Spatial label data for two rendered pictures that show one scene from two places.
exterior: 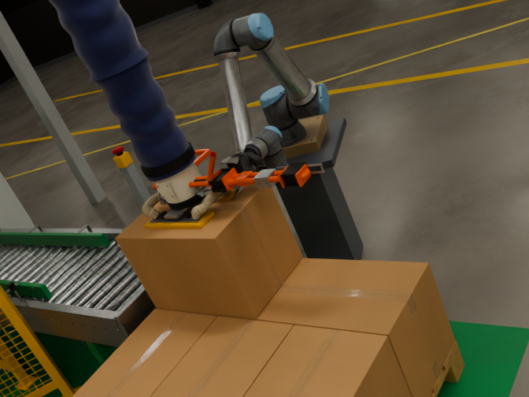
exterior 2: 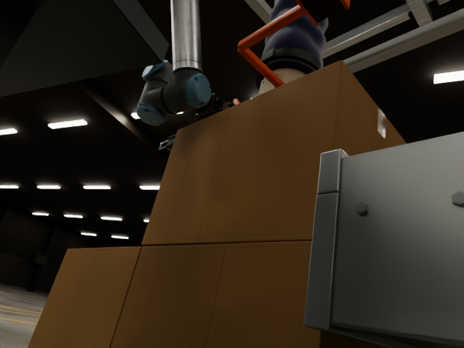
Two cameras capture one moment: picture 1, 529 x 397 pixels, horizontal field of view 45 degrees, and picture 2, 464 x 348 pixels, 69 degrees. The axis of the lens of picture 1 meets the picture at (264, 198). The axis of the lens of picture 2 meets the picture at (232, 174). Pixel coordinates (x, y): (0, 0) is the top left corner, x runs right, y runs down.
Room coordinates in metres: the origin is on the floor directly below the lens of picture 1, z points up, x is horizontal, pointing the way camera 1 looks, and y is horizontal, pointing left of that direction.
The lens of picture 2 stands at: (3.40, 0.25, 0.38)
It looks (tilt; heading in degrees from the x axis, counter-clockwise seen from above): 24 degrees up; 185
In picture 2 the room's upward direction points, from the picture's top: 12 degrees clockwise
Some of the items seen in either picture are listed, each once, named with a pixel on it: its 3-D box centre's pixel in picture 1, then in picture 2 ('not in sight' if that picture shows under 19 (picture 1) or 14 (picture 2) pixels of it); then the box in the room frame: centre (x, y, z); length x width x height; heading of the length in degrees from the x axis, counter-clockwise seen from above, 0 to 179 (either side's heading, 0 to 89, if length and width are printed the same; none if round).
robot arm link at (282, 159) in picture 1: (273, 163); (157, 102); (2.55, -0.10, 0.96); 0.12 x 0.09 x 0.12; 59
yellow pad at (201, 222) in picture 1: (177, 217); not in sight; (2.43, 0.36, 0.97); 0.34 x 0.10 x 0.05; 45
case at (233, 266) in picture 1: (209, 247); (274, 196); (2.50, 0.31, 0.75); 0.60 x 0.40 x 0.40; 46
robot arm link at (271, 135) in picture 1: (266, 140); (164, 77); (2.54, -0.11, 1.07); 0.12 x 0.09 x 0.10; 135
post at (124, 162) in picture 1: (159, 226); not in sight; (3.54, 0.64, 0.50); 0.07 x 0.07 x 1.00; 45
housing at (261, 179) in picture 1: (266, 178); not in sight; (2.17, -0.04, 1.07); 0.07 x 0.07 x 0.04; 45
